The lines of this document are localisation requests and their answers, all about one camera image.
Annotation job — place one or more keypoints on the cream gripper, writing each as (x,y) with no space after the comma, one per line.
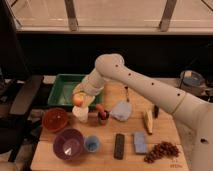
(88,99)

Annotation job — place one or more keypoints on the yellow red apple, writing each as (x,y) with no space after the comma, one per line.
(78,100)

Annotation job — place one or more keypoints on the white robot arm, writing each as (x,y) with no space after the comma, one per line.
(194,112)

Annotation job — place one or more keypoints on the white paper cup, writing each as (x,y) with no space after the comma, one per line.
(81,113)

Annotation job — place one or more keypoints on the small blue cup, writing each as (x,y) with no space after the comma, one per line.
(91,143)

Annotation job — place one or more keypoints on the green plastic tray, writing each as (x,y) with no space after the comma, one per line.
(61,93)

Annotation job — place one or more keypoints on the red brown bowl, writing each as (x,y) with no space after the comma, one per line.
(55,119)

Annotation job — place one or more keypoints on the purple bowl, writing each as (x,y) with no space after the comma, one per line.
(68,144)

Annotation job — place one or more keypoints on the black remote bar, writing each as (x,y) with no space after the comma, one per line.
(119,146)

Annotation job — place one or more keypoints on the black office chair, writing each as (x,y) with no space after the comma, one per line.
(15,126)

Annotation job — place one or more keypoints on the blue sponge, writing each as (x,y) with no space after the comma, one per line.
(139,143)

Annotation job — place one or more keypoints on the bunch of red grapes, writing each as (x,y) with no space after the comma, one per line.
(160,150)

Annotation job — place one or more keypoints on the grey round device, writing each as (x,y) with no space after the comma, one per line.
(192,82)

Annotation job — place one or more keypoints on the red handled tool in cup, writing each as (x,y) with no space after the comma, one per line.
(103,115)

